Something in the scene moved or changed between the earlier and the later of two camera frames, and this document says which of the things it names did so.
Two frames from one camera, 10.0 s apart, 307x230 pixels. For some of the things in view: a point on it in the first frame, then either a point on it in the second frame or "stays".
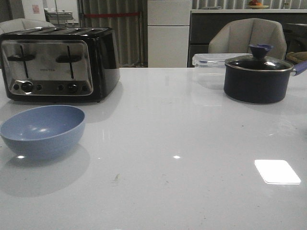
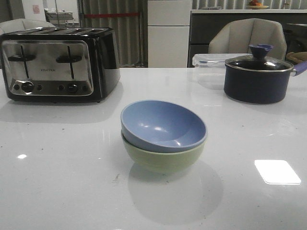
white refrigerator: x=168 y=33 stays
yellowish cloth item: x=297 y=57 stays
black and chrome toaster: x=59 y=64 stays
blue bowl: x=42 y=132 -> x=161 y=126
